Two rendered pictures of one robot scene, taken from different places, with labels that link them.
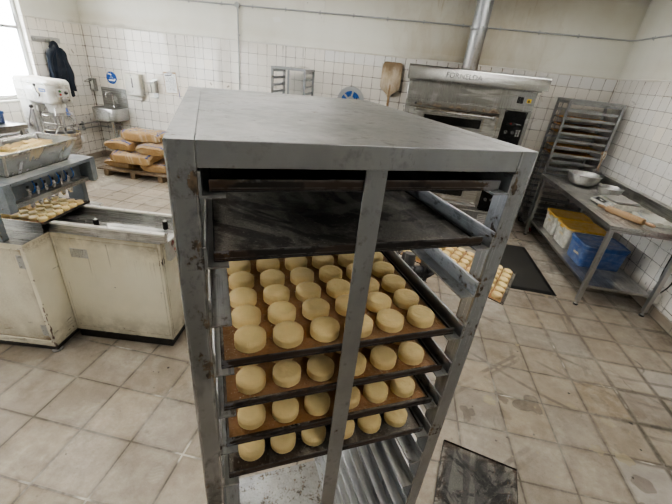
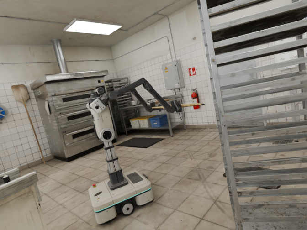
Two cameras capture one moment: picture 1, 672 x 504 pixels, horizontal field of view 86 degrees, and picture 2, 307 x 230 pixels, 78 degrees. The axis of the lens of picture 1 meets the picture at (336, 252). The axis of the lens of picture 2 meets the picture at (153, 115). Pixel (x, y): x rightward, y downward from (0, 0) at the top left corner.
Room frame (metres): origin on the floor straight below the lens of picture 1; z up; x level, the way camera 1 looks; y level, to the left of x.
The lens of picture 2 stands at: (0.61, 1.49, 1.24)
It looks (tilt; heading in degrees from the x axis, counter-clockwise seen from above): 7 degrees down; 306
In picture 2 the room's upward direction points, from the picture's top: 12 degrees counter-clockwise
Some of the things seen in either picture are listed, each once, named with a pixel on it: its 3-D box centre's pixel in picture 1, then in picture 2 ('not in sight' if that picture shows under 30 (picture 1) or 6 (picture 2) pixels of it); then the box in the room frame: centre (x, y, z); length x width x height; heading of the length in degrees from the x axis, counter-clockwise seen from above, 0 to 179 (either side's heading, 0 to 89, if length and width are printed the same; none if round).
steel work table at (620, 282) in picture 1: (588, 230); (150, 116); (3.95, -2.89, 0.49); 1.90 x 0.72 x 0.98; 172
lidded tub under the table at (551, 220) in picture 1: (566, 223); (139, 121); (4.50, -2.97, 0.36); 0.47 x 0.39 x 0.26; 81
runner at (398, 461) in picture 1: (359, 378); (258, 93); (0.81, -0.12, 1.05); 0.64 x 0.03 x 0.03; 20
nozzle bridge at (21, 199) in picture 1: (36, 193); not in sight; (2.08, 1.92, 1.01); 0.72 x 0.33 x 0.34; 179
